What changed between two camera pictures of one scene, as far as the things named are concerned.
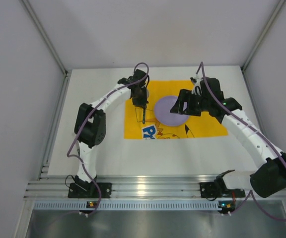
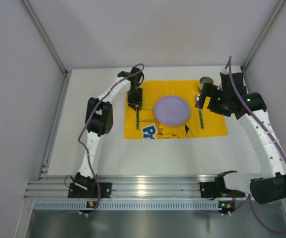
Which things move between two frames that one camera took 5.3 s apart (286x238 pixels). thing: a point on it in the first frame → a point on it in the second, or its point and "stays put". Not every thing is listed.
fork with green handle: [144, 111] → [137, 116]
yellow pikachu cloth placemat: [205, 125] stays put
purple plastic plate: [163, 108] stays put
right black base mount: [217, 189] stays put
